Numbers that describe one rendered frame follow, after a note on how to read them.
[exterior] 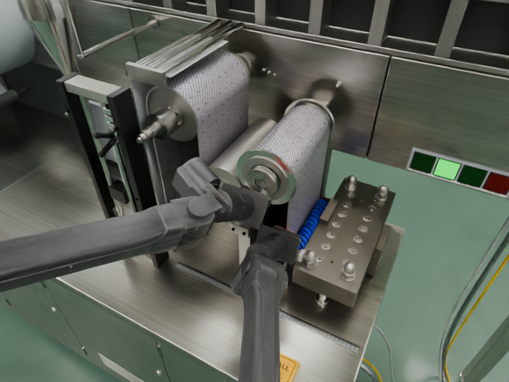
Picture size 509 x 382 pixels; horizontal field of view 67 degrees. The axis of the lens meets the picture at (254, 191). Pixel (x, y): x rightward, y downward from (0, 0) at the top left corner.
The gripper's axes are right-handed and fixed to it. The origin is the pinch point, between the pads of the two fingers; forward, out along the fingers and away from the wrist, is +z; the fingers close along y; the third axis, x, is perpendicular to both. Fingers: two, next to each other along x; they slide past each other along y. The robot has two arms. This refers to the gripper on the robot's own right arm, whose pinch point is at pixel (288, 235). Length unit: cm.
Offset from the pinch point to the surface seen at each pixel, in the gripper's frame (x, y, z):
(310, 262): -3.6, 7.6, -2.4
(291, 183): 15.5, 0.6, -11.8
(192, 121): 22.4, -25.4, -14.6
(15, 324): -107, -133, 27
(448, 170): 25.0, 30.3, 20.3
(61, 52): 30, -75, -11
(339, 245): -0.2, 11.7, 7.4
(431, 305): -51, 52, 125
